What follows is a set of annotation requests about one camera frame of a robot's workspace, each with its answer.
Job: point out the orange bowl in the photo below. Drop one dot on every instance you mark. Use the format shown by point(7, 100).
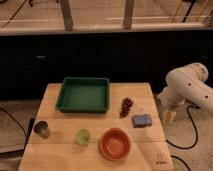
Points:
point(114, 144)

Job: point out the bunch of dark grapes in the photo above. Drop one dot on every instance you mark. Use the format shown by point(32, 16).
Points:
point(126, 105)

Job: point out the metal cup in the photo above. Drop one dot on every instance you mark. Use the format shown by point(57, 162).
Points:
point(41, 128)

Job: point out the green plastic tray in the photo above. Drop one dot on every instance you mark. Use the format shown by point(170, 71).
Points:
point(84, 95)

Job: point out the blue sponge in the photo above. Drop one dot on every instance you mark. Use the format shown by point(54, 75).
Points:
point(140, 121)

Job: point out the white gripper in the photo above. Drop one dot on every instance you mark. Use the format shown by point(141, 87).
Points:
point(170, 99)

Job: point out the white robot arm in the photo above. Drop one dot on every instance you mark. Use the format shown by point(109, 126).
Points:
point(185, 83)

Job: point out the small green cup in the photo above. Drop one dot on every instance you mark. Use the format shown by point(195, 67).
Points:
point(82, 137)

